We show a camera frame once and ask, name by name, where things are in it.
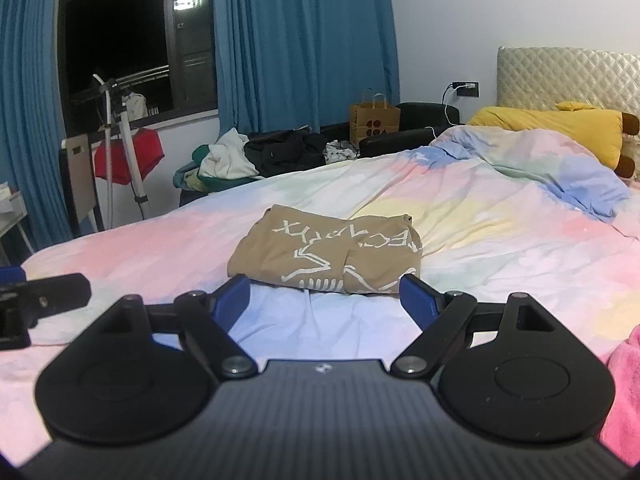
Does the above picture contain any red garment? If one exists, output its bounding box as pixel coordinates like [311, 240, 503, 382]
[94, 129, 166, 185]

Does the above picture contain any tan t-shirt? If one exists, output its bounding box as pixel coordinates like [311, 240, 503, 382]
[227, 204, 423, 295]

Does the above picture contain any yellow plush pillow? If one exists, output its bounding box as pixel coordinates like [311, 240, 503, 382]
[467, 101, 640, 179]

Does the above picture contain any patterned white cloth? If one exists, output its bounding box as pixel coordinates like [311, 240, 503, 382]
[324, 140, 358, 163]

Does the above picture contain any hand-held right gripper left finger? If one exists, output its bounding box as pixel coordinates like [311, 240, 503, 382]
[87, 274, 259, 381]

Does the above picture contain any white hoodie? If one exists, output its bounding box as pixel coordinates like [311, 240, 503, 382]
[197, 127, 261, 181]

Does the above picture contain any dark window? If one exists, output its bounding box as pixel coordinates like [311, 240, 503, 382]
[57, 0, 221, 133]

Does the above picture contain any green garment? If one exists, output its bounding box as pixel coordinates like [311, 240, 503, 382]
[192, 144, 266, 183]

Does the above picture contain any blue curtain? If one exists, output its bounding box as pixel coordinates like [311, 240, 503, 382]
[212, 0, 401, 136]
[0, 0, 76, 266]

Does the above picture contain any pastel duvet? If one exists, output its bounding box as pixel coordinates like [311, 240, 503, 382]
[0, 125, 640, 466]

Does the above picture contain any pink fleece blanket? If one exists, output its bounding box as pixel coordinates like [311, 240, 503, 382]
[597, 325, 640, 461]

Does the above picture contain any black jacket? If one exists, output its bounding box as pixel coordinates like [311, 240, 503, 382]
[244, 130, 328, 178]

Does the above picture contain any metal balcony railing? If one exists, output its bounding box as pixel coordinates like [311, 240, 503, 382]
[70, 65, 171, 97]

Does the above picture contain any blue-grey garment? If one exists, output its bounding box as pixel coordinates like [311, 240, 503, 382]
[173, 160, 201, 192]

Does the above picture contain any black sofa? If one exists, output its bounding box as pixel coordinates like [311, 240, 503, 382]
[179, 102, 461, 208]

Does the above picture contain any silver telescopic stand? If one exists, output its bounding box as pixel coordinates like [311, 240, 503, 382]
[107, 77, 151, 221]

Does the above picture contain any white dressing table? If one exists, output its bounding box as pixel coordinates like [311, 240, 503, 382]
[0, 182, 36, 266]

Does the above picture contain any white charging cable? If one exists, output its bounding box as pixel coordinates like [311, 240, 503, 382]
[430, 87, 473, 141]

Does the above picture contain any brown paper bag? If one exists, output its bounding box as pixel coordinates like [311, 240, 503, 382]
[349, 89, 402, 147]

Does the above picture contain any quilted beige headboard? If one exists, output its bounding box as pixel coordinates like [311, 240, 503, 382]
[496, 46, 640, 113]

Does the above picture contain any white hanging garment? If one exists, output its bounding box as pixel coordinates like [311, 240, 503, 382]
[124, 91, 149, 121]

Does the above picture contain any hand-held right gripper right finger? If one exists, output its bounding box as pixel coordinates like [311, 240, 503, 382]
[390, 274, 558, 381]

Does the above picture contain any white steamer hose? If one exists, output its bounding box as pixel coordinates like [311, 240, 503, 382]
[92, 74, 117, 231]

